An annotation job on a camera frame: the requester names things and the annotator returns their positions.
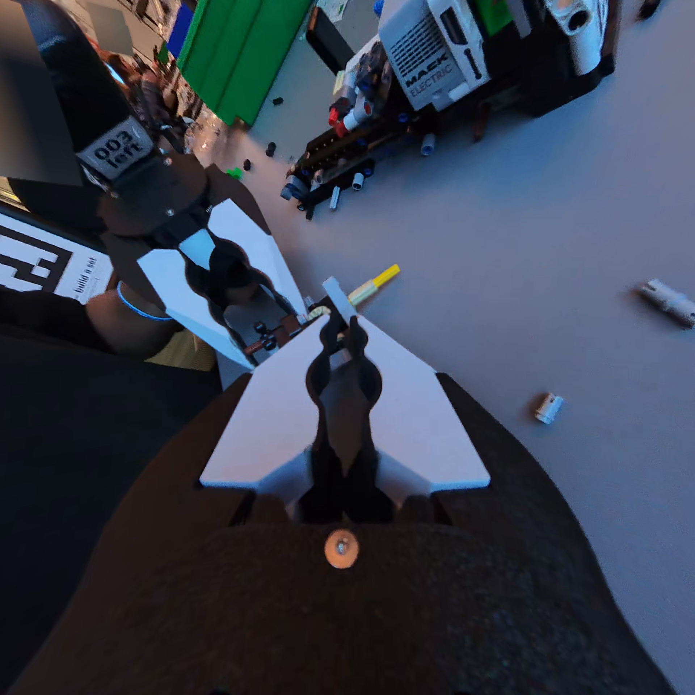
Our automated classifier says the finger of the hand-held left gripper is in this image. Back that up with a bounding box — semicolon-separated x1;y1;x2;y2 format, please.
208;198;310;327
137;247;256;371

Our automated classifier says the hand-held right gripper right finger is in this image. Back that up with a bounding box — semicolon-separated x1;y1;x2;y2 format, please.
349;316;492;509

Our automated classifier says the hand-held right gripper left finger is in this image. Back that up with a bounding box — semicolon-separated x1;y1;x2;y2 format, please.
199;315;333;519

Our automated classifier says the small black lego subassembly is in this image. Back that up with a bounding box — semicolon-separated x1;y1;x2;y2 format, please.
243;263;401;360

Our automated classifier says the person's left forearm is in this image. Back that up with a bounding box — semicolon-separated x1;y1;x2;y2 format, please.
86;282;182;359

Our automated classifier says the small white lego bush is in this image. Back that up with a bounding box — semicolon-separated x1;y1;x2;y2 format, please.
534;392;565;425

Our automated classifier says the white lego truck model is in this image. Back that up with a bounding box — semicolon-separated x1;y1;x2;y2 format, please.
279;0;621;220

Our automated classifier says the grey lego connector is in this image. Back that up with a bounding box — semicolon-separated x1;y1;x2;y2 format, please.
637;278;695;330

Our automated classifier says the person's left hand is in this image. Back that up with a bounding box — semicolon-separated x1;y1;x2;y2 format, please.
220;269;267;307

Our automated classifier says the blue wristband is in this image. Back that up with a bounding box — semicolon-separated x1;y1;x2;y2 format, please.
115;282;176;322

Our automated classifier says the tan upholstered chair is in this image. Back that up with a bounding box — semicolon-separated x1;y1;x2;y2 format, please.
144;328;219;373

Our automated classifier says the clear plastic bag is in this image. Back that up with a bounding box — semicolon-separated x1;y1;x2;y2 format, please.
184;106;230;165

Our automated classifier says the framed marker sign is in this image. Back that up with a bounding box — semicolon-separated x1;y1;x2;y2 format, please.
0;209;115;306

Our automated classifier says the green plastic bin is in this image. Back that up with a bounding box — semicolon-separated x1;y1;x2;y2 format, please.
176;0;317;127

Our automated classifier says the small blue crate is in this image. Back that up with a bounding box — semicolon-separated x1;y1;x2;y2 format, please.
165;3;197;59

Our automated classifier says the person's dark clothing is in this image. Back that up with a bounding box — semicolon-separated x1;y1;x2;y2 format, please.
0;288;224;695

